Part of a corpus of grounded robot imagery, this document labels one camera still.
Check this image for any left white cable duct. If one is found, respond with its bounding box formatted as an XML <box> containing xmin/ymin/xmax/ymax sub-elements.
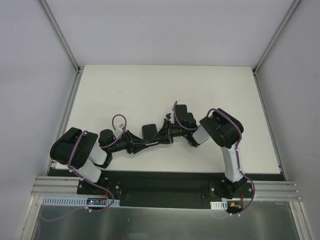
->
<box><xmin>42</xmin><ymin>196</ymin><xmax>120</xmax><ymax>208</ymax></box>

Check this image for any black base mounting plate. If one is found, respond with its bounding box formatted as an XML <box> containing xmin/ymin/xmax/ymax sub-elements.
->
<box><xmin>76</xmin><ymin>170</ymin><xmax>254</xmax><ymax>208</ymax></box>

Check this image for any right aluminium corner post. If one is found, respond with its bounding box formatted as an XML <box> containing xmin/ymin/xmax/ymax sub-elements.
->
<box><xmin>252</xmin><ymin>0</ymin><xmax>305</xmax><ymax>75</ymax></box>

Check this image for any right white cable duct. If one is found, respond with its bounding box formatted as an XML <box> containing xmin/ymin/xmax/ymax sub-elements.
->
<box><xmin>210</xmin><ymin>199</ymin><xmax>228</xmax><ymax>211</ymax></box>

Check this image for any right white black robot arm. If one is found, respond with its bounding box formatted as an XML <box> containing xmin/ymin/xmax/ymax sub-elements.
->
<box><xmin>142</xmin><ymin>104</ymin><xmax>244</xmax><ymax>198</ymax></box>

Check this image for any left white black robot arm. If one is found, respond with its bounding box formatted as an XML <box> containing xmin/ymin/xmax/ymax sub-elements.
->
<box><xmin>49</xmin><ymin>127</ymin><xmax>152</xmax><ymax>195</ymax></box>

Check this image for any white cable duct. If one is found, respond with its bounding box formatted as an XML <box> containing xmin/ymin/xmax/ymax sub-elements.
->
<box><xmin>210</xmin><ymin>199</ymin><xmax>228</xmax><ymax>211</ymax></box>
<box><xmin>42</xmin><ymin>196</ymin><xmax>120</xmax><ymax>208</ymax></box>

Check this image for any aluminium corner post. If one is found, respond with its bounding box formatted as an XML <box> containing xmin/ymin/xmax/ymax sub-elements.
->
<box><xmin>37</xmin><ymin>0</ymin><xmax>83</xmax><ymax>73</ymax></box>
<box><xmin>252</xmin><ymin>0</ymin><xmax>305</xmax><ymax>75</ymax></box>

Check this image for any aluminium frame rail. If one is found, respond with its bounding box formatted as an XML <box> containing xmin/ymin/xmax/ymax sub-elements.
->
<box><xmin>31</xmin><ymin>176</ymin><xmax>80</xmax><ymax>196</ymax></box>

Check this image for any gold framed black smartphone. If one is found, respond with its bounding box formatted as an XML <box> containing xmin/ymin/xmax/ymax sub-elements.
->
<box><xmin>175</xmin><ymin>104</ymin><xmax>188</xmax><ymax>122</ymax></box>

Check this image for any left aluminium corner post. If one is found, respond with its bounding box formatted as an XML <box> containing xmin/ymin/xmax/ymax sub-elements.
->
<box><xmin>37</xmin><ymin>0</ymin><xmax>83</xmax><ymax>73</ymax></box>

